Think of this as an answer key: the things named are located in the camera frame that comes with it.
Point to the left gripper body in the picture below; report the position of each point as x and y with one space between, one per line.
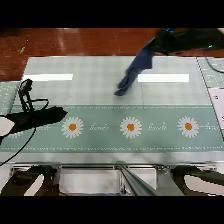
50 115

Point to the navy blue shirt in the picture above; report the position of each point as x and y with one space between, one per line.
140 65

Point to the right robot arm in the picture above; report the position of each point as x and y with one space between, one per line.
186 40

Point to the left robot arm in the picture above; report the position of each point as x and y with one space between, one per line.
23 120

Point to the small blue object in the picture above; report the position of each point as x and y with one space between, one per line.
169 29

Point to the white flat sheet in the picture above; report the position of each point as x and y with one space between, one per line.
218 106

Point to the silver frame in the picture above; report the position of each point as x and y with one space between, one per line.
133 183

